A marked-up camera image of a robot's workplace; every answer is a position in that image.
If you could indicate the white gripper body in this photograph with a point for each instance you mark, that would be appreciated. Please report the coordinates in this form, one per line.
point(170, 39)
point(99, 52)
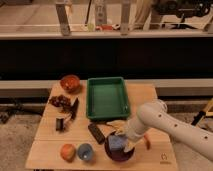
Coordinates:
point(134, 129)

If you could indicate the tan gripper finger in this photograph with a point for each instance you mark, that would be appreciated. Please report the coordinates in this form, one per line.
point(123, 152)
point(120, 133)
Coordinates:
point(120, 132)
point(129, 146)

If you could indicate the blue sponge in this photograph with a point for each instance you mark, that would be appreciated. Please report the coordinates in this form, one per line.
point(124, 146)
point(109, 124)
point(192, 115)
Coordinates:
point(116, 143)

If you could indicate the purple bowl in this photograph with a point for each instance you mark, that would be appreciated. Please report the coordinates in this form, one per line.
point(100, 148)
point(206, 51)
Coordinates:
point(119, 155)

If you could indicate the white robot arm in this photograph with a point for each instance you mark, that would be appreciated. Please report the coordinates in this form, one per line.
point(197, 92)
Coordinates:
point(154, 114)

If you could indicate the orange bowl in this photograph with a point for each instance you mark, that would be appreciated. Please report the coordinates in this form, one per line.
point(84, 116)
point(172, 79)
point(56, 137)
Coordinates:
point(70, 83)

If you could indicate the tan wooden spatula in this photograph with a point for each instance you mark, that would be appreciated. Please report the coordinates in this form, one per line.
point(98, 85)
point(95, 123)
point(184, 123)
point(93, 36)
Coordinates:
point(116, 124)

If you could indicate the orange carrot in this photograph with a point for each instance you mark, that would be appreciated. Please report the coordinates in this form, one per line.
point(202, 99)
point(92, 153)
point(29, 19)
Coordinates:
point(147, 141)

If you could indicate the black remote control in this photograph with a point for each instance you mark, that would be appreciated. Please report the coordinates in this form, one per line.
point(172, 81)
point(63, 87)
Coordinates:
point(96, 133)

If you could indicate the green plastic tray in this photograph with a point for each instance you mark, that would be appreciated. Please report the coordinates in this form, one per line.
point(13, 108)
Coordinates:
point(107, 99)

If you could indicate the small blue cup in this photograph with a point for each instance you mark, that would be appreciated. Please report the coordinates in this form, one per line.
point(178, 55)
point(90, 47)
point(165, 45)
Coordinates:
point(85, 152)

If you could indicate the black knife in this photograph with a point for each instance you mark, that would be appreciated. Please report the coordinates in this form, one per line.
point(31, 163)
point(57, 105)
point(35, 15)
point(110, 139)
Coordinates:
point(74, 108)

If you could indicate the red apple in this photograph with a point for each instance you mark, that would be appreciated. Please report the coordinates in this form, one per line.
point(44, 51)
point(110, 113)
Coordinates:
point(67, 152)

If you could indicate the bunch of dark grapes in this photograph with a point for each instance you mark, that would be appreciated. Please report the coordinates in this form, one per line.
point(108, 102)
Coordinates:
point(60, 101)

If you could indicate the yellow black tool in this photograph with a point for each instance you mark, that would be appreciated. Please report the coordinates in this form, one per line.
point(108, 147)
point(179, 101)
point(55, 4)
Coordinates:
point(205, 112)

